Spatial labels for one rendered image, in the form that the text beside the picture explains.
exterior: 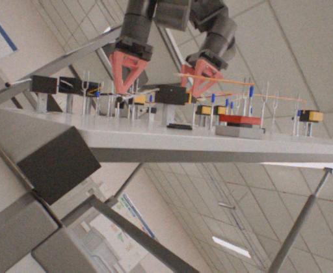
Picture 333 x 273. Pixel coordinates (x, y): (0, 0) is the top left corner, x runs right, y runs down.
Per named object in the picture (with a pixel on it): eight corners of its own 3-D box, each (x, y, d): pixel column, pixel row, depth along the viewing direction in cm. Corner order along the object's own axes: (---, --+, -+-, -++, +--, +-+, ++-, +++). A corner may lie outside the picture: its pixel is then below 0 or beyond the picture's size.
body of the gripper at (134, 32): (136, 62, 71) (144, 30, 71) (153, 56, 62) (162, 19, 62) (108, 53, 69) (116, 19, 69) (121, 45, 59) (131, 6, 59)
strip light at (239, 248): (248, 252, 659) (250, 249, 662) (211, 236, 770) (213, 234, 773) (252, 259, 663) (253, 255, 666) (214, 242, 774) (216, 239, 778)
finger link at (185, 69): (189, 104, 79) (205, 72, 80) (203, 104, 72) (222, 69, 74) (167, 90, 76) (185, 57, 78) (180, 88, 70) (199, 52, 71)
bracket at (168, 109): (158, 125, 72) (160, 103, 72) (168, 126, 73) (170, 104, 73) (166, 127, 68) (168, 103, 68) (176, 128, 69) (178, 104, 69)
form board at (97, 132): (-11, 111, 130) (-11, 106, 130) (189, 127, 187) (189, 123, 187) (82, 151, 33) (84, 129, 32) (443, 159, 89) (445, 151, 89)
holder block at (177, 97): (153, 103, 71) (155, 84, 71) (176, 105, 73) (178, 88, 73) (161, 103, 67) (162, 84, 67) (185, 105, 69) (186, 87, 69)
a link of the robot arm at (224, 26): (216, 8, 74) (239, 15, 72) (218, 26, 81) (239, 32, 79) (203, 33, 73) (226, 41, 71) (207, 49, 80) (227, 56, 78)
